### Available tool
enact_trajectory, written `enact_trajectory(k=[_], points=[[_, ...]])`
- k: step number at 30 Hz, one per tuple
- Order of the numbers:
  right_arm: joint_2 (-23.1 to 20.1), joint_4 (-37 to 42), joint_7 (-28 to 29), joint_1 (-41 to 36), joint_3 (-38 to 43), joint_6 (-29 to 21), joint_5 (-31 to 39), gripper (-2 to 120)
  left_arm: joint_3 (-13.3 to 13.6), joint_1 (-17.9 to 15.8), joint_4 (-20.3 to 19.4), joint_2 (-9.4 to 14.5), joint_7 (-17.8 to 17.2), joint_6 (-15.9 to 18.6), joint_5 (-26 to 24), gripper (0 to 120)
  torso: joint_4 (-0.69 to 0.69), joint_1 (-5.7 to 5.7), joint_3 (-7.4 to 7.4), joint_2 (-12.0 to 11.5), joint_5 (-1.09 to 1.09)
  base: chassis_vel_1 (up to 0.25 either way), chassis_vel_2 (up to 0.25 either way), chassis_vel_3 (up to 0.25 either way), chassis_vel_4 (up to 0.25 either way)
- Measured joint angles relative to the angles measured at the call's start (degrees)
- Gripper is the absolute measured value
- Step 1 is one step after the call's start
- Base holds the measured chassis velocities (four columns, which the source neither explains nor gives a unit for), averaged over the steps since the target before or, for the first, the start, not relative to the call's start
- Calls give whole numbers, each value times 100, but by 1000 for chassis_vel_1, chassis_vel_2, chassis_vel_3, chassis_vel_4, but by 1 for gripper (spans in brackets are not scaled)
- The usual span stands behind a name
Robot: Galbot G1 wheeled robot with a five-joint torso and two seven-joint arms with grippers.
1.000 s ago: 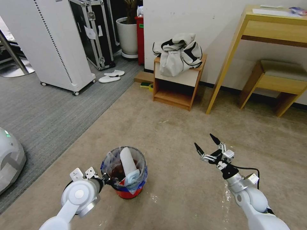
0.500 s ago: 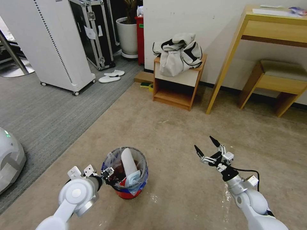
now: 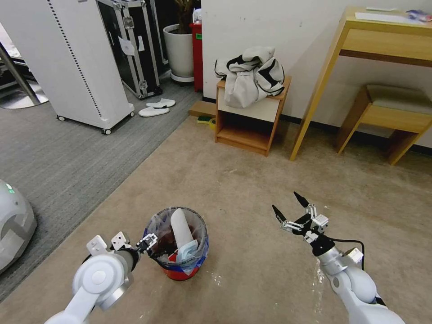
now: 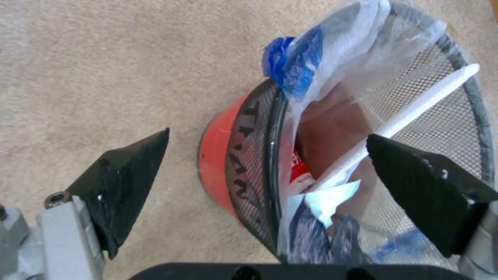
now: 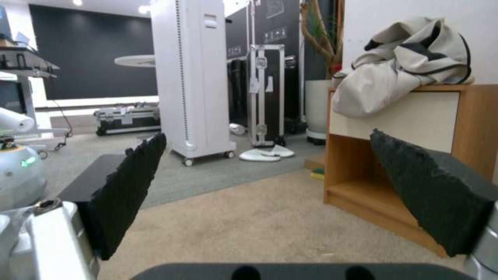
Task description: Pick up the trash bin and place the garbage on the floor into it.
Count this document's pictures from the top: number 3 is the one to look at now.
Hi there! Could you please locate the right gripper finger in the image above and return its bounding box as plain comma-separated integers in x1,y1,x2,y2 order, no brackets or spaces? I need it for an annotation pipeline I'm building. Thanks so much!
293,191,320,222
272,204,305,234

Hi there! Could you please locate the red trash bin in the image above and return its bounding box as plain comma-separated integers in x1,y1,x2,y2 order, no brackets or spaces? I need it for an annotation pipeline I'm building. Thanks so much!
144,206,209,281

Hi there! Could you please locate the clear plastic bin liner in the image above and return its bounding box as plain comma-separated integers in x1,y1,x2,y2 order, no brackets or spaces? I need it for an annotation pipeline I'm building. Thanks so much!
144,206,209,276

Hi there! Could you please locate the white paper roll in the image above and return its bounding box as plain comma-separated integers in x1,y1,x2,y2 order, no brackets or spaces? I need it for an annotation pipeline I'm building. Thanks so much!
170,208,198,251

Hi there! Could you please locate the blue face mask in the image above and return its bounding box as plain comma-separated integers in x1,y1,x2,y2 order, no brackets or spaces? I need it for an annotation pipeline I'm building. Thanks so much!
176,240,200,265

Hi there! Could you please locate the clear plastic film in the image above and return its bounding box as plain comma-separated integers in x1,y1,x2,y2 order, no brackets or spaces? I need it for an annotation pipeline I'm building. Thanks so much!
312,261,334,316

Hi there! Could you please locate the wooden nightstand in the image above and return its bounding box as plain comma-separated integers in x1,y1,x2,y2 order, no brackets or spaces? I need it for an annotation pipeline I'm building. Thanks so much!
215,75,293,158

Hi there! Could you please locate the wooden stool with cushion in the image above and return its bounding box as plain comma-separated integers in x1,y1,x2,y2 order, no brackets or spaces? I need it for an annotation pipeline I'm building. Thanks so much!
334,83,432,167

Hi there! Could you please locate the white grey rounded robot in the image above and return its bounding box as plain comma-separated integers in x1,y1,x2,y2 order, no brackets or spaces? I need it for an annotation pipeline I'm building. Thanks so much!
0,179,37,275

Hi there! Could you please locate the white slipper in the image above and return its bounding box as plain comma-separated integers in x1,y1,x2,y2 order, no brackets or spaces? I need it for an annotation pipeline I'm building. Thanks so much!
138,106,171,118
145,97,176,110

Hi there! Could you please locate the white and black garment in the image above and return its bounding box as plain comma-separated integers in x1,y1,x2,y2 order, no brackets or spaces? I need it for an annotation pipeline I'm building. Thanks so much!
214,46,286,109

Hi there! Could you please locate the black flight case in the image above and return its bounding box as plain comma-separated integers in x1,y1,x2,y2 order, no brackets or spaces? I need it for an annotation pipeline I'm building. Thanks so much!
96,0,169,99

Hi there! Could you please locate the wooden desk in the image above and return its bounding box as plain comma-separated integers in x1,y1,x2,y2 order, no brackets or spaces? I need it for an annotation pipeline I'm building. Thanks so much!
289,6,432,162

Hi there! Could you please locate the red box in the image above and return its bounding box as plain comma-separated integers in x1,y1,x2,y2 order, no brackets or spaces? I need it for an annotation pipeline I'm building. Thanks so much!
189,22,204,93

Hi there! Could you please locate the white plant pot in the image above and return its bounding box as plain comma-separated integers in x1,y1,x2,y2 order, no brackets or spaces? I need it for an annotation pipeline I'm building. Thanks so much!
163,23,195,85

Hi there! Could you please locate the white wheeled cabinet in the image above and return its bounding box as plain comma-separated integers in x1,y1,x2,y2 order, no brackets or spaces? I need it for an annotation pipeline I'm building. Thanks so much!
0,0,135,135

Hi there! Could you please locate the white paper sheet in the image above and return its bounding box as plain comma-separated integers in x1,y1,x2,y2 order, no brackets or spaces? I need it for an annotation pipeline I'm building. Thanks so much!
354,10,420,25

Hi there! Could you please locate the clear plastic packet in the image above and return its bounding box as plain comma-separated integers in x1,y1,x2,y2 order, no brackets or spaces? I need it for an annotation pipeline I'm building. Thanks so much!
405,9,432,25

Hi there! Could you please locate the brown plant trunk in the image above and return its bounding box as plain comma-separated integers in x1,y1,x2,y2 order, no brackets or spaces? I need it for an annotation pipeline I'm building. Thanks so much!
173,0,197,34

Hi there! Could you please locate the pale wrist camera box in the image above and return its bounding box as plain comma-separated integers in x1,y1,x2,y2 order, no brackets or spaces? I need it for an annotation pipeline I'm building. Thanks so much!
311,213,329,234
111,231,131,251

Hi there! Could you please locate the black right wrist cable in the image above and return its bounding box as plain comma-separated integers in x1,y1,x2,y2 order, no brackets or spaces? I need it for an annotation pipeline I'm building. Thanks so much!
329,237,366,270

